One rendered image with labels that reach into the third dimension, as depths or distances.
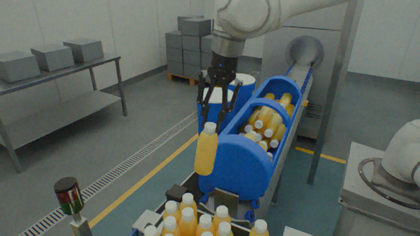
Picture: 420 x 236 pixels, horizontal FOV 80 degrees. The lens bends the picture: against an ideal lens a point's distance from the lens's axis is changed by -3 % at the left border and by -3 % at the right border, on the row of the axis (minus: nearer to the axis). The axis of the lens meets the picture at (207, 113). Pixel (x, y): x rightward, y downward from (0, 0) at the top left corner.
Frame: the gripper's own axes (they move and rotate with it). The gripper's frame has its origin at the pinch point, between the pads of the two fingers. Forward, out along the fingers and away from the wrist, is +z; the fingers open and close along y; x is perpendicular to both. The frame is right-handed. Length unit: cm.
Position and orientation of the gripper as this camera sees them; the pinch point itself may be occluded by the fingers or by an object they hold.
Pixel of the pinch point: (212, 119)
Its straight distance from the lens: 78.3
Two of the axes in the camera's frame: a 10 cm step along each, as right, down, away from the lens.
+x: -3.0, 3.3, -8.9
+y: -9.4, -2.8, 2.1
